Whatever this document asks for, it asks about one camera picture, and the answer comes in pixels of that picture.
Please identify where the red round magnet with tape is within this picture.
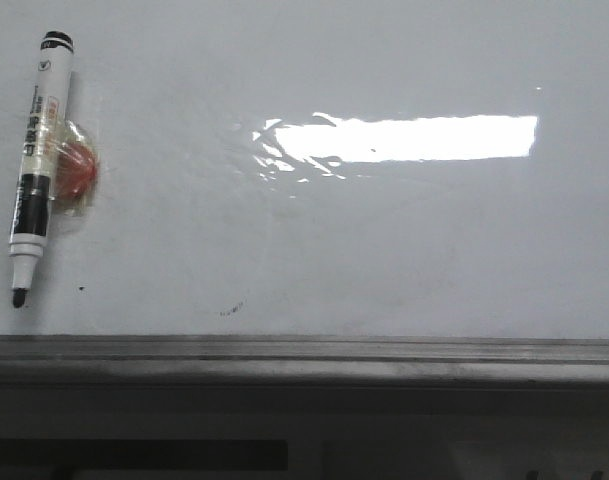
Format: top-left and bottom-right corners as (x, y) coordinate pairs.
(52, 120), (100, 217)

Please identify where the black and white whiteboard marker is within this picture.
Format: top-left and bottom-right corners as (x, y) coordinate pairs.
(9, 30), (74, 308)

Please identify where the white whiteboard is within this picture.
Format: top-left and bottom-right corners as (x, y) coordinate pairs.
(0, 1), (609, 339)

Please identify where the grey aluminium whiteboard tray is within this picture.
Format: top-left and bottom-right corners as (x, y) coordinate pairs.
(0, 335), (609, 386)

